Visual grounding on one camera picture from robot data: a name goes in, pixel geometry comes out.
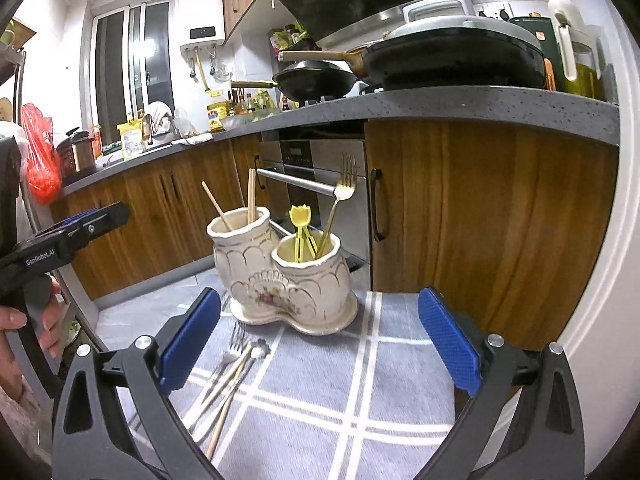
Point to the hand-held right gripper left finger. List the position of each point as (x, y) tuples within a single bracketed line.
[(192, 340)]

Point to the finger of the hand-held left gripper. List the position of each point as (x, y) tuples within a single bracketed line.
[(112, 215), (70, 222)]

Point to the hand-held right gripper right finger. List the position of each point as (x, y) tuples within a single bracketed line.
[(450, 340)]

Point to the silver fork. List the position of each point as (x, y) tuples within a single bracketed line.
[(234, 342)]

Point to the silver spoon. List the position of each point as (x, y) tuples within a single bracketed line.
[(260, 349)]

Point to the cream floral ceramic utensil holder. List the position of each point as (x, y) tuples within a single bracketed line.
[(240, 270)]

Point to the yellow plastic tulip utensil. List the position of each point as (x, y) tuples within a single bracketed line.
[(299, 215), (311, 245)]

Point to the gold fork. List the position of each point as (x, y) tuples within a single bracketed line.
[(347, 180)]

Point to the person's left hand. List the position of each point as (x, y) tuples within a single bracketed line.
[(10, 320)]

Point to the wooden kitchen cabinet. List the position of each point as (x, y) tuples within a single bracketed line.
[(150, 220), (500, 235)]

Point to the dark red pressure cooker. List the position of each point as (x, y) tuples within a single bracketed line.
[(75, 152)]

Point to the red plastic bag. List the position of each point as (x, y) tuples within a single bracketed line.
[(40, 155)]

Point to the yellow food bag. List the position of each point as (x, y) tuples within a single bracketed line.
[(131, 140)]

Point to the grey plaid tablecloth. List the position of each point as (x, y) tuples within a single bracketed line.
[(300, 370)]

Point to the white cloth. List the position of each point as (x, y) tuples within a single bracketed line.
[(160, 112)]

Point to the cream ceramic drip tray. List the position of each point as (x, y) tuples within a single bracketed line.
[(330, 322)]

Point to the yellow labelled bottle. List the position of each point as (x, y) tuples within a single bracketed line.
[(217, 115)]

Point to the kitchen window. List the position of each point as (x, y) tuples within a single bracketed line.
[(132, 60)]

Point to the row of seasoning bottles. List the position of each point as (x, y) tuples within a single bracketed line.
[(250, 102)]

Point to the stainless steel built-in oven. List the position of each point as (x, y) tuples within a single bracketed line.
[(320, 152)]

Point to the white water heater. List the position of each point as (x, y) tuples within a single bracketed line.
[(202, 15)]

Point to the grey speckled countertop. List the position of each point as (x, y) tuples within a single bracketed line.
[(450, 105)]

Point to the large black pan with lid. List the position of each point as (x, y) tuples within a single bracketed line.
[(450, 65)]

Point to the dark green kitchen appliance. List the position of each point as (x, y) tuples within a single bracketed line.
[(535, 30)]

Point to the white kitchen appliance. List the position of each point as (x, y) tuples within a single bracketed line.
[(435, 5)]

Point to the white door frame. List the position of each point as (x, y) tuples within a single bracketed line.
[(620, 210)]

